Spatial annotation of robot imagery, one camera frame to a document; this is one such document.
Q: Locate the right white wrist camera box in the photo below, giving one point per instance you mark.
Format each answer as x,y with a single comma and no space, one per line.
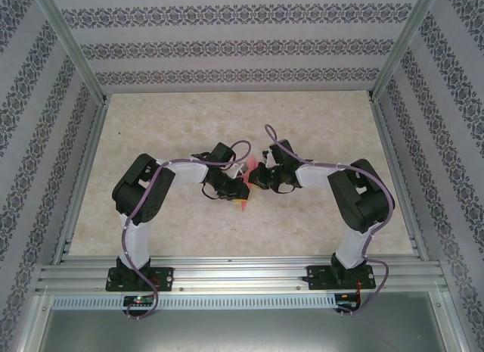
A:
268,159

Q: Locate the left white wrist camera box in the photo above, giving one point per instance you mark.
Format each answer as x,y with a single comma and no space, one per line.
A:
242,172

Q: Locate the pink cloth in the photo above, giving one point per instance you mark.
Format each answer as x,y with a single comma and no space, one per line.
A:
252,166

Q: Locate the left black-white robot arm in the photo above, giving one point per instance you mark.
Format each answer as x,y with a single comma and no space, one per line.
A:
140,195

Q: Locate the right black-white robot arm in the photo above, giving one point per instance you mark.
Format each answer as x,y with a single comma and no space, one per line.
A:
363,204

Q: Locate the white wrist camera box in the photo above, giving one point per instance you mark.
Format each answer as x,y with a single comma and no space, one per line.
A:
268,159
242,172

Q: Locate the aluminium frame post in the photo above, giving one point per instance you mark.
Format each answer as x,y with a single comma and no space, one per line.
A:
72,45
404,41

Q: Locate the aluminium side rail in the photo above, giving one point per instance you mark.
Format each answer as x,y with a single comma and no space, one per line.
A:
85,170
397,178

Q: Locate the grey metal sheet panel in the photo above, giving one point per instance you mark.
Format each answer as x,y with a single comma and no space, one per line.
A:
242,329

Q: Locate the aluminium mounting rail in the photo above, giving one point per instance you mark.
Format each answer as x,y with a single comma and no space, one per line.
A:
234,276

